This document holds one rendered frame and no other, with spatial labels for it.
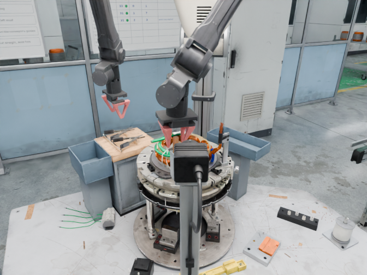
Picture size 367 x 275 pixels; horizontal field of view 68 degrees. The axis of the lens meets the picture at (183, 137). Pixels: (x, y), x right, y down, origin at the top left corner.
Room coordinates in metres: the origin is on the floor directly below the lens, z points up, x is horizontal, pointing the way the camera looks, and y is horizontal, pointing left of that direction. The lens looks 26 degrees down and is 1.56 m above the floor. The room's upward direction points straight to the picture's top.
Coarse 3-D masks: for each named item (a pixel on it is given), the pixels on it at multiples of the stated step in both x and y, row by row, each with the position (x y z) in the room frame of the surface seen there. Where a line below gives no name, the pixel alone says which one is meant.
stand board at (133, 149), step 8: (136, 128) 1.12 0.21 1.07; (120, 136) 1.03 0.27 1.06; (128, 136) 1.03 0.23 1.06; (104, 144) 0.96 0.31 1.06; (120, 144) 0.96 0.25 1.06; (144, 144) 0.96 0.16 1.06; (112, 152) 0.90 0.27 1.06; (128, 152) 0.90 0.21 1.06; (136, 152) 0.92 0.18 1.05; (112, 160) 0.87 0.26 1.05
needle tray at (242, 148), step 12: (216, 132) 1.12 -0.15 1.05; (240, 132) 1.08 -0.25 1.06; (240, 144) 1.04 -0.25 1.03; (252, 144) 1.03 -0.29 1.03; (264, 144) 0.99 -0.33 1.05; (240, 156) 0.97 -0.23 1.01; (252, 156) 0.91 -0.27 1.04; (240, 168) 0.97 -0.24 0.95; (240, 180) 0.98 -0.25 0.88; (228, 192) 1.00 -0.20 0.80; (240, 192) 0.98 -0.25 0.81
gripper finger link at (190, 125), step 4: (184, 120) 0.65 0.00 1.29; (188, 120) 0.66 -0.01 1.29; (168, 124) 0.66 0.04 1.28; (172, 124) 0.64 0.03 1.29; (176, 124) 0.65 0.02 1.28; (180, 124) 0.65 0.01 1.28; (184, 124) 0.65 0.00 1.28; (188, 124) 0.66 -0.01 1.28; (192, 124) 0.66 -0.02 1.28; (180, 128) 0.71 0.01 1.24; (184, 128) 0.71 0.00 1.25; (188, 128) 0.66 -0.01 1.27; (192, 128) 0.66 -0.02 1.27; (184, 132) 0.70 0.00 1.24; (188, 132) 0.67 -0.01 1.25; (184, 136) 0.68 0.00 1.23; (188, 136) 0.67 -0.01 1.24; (184, 140) 0.68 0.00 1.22
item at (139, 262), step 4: (136, 260) 0.60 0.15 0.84; (140, 260) 0.60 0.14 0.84; (144, 260) 0.60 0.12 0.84; (148, 260) 0.60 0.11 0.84; (152, 260) 0.61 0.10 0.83; (136, 264) 0.59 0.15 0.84; (140, 264) 0.59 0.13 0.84; (144, 264) 0.59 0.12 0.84; (148, 264) 0.59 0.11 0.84; (152, 264) 0.60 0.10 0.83; (132, 268) 0.58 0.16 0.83; (136, 268) 0.58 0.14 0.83; (140, 268) 0.57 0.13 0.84; (144, 268) 0.57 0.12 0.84; (148, 268) 0.58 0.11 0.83; (152, 268) 0.60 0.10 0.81; (132, 272) 0.57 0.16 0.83; (136, 272) 0.57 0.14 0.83; (140, 272) 0.57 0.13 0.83; (144, 272) 0.57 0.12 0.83; (148, 272) 0.57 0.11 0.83; (152, 272) 0.59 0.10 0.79
